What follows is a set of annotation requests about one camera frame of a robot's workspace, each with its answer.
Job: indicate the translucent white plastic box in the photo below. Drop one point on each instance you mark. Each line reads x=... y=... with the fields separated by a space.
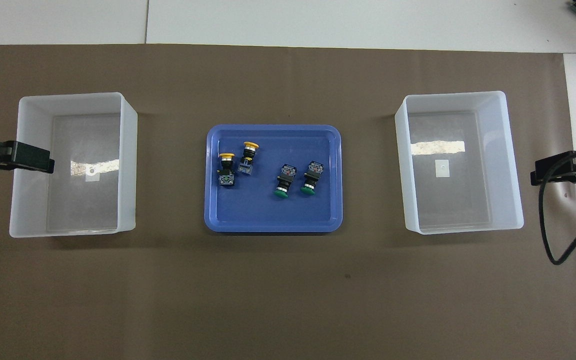
x=508 y=200
x=33 y=200

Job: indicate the brown paper table mat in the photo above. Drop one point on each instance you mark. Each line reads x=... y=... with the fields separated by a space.
x=288 y=300

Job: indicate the yellow push button switch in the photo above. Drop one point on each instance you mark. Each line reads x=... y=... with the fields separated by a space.
x=247 y=165
x=226 y=177

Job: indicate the blue plastic tray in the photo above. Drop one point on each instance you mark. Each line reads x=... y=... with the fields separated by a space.
x=268 y=215

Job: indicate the green push button switch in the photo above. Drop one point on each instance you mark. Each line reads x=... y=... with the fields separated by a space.
x=284 y=182

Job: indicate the small white box label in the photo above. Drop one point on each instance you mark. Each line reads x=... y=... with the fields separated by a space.
x=442 y=169
x=92 y=176

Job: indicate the black switch component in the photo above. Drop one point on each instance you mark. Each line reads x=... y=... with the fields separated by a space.
x=312 y=177

